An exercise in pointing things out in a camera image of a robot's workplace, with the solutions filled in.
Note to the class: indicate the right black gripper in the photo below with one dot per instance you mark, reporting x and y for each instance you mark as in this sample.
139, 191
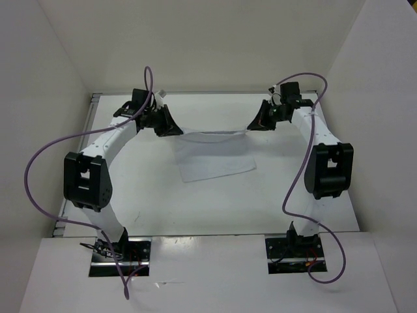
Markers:
261, 122

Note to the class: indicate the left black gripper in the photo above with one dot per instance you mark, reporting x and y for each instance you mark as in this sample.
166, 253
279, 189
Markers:
169, 128

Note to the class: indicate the white skirt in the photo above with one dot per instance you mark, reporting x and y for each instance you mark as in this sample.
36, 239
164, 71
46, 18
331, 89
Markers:
209, 155

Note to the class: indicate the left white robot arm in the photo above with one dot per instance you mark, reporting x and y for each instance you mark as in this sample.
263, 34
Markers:
87, 182

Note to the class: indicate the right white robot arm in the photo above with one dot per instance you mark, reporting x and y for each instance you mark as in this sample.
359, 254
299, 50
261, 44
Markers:
326, 168

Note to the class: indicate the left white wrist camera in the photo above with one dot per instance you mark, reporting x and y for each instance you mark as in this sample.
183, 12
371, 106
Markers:
159, 98

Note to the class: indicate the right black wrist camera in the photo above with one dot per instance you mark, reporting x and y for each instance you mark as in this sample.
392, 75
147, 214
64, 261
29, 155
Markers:
284, 93

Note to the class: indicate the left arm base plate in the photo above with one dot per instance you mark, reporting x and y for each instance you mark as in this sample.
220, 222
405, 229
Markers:
134, 262

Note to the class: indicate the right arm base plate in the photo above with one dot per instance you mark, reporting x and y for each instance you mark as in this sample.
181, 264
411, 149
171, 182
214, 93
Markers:
283, 259

